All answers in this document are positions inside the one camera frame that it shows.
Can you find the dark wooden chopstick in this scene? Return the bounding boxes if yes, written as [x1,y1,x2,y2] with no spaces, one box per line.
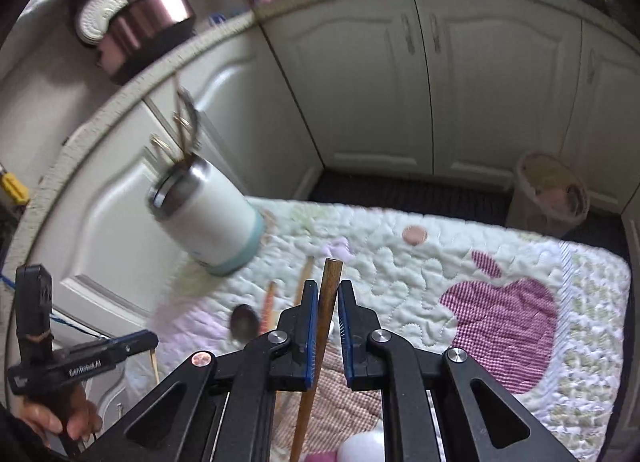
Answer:
[290,258,343,462]

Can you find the pink rice cooker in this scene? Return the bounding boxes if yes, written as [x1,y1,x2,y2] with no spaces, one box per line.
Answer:
[74,0,196,86]

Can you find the person's left hand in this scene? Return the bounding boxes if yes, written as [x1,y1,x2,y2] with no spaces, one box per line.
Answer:
[17,384,103,442]

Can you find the beige waste basket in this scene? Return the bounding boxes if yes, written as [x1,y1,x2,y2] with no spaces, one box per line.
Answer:
[506,152,590,239]

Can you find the patterned red chopstick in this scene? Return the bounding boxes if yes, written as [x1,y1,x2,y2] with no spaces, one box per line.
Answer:
[259,281,278,334]

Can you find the white ceramic spoon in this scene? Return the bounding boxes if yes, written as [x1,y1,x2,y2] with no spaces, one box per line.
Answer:
[336,430,385,462]

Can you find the metal spoon on cloth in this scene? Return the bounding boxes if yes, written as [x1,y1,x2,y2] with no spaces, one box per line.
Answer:
[229,304,260,345]

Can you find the quilted patchwork cloth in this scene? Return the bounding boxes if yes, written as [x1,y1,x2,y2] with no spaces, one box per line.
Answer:
[126,199,631,461]

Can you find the brown wooden chopstick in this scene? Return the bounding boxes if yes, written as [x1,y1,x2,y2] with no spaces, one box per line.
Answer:
[150,135,186,166]

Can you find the light bamboo chopstick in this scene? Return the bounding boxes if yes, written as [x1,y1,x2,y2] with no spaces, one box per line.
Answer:
[295,256,314,306]

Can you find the white steel utensil cup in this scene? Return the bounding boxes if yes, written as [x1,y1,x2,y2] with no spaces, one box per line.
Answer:
[146,155,266,277]

